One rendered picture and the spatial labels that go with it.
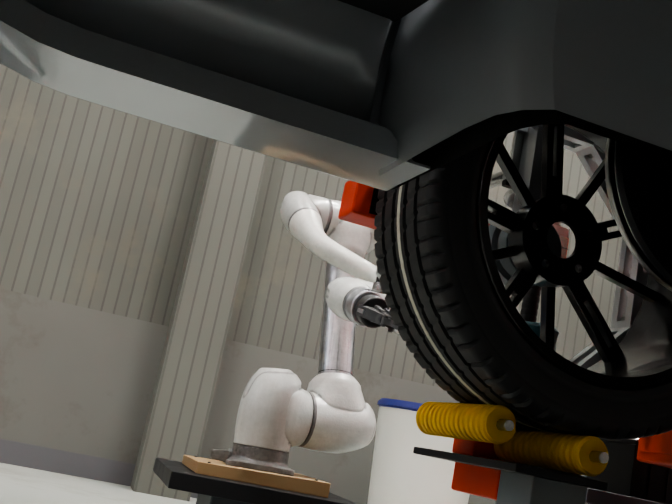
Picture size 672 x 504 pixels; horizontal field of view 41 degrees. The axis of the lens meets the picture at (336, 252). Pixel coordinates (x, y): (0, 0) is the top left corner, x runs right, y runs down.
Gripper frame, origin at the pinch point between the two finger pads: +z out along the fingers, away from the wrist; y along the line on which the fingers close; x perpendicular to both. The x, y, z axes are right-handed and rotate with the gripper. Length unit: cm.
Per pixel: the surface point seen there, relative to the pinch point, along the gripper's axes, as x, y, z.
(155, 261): 37, 12, -341
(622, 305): -18.7, 27.6, 30.6
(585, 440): 2, 0, 65
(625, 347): -11.6, 21.3, 42.2
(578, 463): 5, -1, 66
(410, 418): 67, 134, -221
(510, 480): 13, -3, 54
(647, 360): -11, 17, 53
